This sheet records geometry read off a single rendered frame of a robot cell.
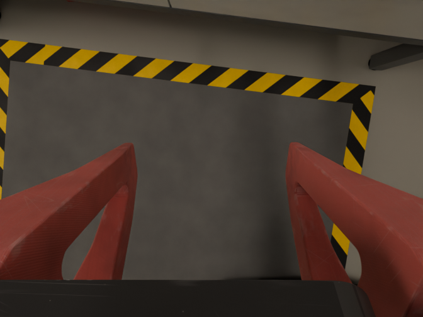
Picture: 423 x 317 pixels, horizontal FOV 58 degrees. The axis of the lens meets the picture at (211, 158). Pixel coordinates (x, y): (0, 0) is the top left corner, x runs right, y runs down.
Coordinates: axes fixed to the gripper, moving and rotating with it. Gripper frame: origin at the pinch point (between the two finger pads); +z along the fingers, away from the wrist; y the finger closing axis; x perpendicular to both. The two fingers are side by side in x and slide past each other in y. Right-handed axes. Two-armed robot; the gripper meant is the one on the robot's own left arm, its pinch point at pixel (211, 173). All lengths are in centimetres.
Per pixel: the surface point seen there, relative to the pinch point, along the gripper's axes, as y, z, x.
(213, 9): 0, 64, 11
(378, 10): -26, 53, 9
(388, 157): -55, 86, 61
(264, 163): -16, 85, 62
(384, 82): -52, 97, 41
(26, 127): 56, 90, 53
